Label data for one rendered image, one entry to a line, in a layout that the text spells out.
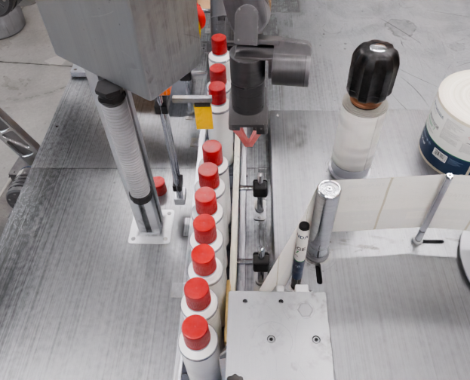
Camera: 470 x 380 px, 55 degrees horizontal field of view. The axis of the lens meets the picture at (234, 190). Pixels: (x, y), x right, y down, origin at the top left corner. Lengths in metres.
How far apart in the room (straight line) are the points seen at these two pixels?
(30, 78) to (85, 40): 2.52
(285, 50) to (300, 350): 0.43
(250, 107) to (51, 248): 0.51
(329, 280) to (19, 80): 2.55
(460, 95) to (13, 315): 0.97
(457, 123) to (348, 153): 0.21
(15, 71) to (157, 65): 2.69
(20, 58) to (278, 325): 2.95
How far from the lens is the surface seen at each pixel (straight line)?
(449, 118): 0.98
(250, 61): 0.71
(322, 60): 1.41
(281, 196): 0.94
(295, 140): 1.06
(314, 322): 0.51
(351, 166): 0.95
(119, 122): 0.58
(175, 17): 0.52
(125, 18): 0.48
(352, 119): 0.87
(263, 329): 0.50
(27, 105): 2.86
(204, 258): 0.62
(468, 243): 0.95
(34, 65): 3.18
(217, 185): 0.73
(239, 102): 0.76
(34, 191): 1.13
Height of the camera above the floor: 1.61
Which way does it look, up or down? 50 degrees down
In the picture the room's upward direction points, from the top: 3 degrees counter-clockwise
